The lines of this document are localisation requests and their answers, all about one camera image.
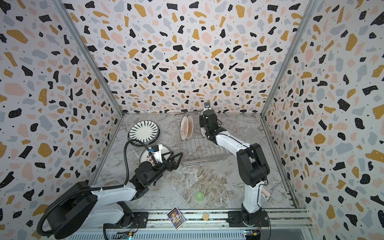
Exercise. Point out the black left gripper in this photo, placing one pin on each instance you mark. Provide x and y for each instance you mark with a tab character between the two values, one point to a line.
172	166

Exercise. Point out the orange sunburst plate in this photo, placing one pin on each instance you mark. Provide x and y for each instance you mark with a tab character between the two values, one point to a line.
190	127
184	128
146	156

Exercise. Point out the blue leaf pattern plate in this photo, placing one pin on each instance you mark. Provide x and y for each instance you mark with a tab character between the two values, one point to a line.
144	131

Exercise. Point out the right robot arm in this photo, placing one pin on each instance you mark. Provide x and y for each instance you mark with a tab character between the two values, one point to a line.
252	165

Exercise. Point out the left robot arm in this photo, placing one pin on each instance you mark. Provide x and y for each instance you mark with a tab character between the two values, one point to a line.
84	205

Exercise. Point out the orange sunburst plate front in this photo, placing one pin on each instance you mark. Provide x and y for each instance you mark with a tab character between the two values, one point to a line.
184	128

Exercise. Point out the colourful playing card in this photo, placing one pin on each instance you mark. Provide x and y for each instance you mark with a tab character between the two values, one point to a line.
176	218

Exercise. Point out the small wooden block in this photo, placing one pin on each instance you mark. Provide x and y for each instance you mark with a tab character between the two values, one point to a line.
205	217

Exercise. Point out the pink eraser block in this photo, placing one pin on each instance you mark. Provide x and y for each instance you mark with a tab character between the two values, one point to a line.
266	194

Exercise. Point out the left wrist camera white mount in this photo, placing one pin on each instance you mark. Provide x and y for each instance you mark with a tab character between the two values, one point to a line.
156	152

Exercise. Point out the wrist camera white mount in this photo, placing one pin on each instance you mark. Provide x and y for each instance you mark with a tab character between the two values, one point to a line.
207	106
156	152

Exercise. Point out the steel wire dish rack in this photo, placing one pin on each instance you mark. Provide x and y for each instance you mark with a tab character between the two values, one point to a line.
196	148

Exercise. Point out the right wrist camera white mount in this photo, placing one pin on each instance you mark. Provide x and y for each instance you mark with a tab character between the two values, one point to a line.
207	106

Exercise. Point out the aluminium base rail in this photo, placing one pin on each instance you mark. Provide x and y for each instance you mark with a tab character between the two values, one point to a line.
274	224

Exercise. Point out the aluminium corner post left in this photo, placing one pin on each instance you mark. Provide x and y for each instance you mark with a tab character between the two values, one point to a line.
62	12

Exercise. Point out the aluminium corner post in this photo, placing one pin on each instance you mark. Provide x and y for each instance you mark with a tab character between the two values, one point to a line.
62	12
312	4

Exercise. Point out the aluminium corner post right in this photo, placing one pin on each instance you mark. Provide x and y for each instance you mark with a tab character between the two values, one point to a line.
312	4

